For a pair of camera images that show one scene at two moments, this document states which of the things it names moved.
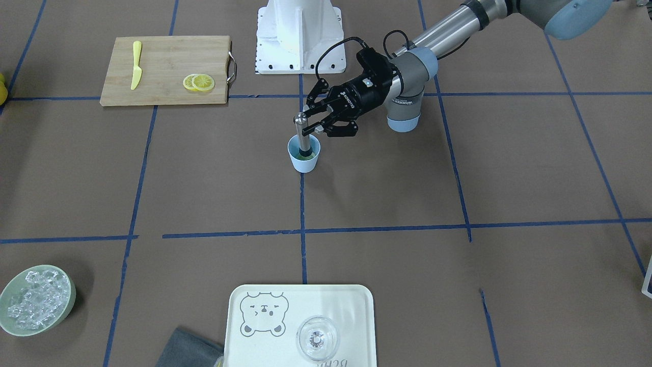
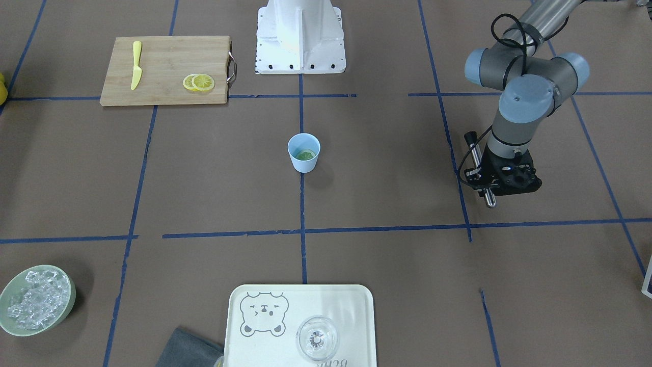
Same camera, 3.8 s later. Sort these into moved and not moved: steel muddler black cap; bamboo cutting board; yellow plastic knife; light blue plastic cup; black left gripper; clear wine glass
Moved: steel muddler black cap; black left gripper
Not moved: bamboo cutting board; clear wine glass; yellow plastic knife; light blue plastic cup
